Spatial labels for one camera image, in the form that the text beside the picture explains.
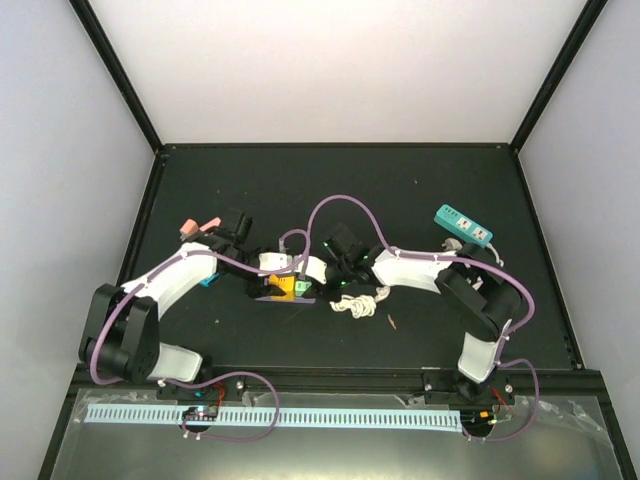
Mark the yellow cube socket adapter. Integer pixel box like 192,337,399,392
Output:
268,275,296,297

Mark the teal power strip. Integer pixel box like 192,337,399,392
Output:
434,204,493,248

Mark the light blue slotted cable duct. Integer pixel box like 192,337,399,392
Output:
84,404,462,433

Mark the black front rail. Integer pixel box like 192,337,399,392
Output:
69,366,608,405

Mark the right circuit board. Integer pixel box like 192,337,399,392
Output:
460,408,514,426

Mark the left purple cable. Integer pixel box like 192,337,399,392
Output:
88,228,311,444

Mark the circuit board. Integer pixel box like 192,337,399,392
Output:
182,405,219,422
460,408,514,426

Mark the blue cube socket adapter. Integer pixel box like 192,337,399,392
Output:
199,273,219,288

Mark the purple power strip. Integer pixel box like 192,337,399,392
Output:
254,296,316,305

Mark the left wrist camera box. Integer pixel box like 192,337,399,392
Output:
258,252,293,276

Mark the white cord of purple strip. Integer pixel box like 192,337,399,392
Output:
328,285,392,320

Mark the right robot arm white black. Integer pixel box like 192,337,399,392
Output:
318,225,523,403

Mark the small pink charger plug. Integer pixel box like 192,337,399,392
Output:
179,219,199,240

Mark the black frame post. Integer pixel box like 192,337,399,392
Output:
69,0,163,152
509,0,608,154

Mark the green plug adapter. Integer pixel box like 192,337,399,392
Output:
294,280,312,296

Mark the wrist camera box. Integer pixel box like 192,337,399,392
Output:
295,255,328,285
258,252,293,276

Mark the left black frame post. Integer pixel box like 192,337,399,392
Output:
69,0,163,152

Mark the left circuit board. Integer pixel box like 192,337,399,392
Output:
182,405,219,422

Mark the white cord of teal strip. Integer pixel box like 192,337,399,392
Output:
441,237,504,291

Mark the right black frame post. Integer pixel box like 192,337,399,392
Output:
509,0,608,154

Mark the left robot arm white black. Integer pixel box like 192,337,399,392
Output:
78,212,258,399

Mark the purple cable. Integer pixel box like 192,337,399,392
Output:
299,193,541,444
88,228,311,444

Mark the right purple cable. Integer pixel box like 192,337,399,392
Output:
299,193,541,444

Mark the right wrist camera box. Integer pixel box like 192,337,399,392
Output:
295,255,328,285

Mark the pink cube socket adapter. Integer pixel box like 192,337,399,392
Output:
199,217,221,233

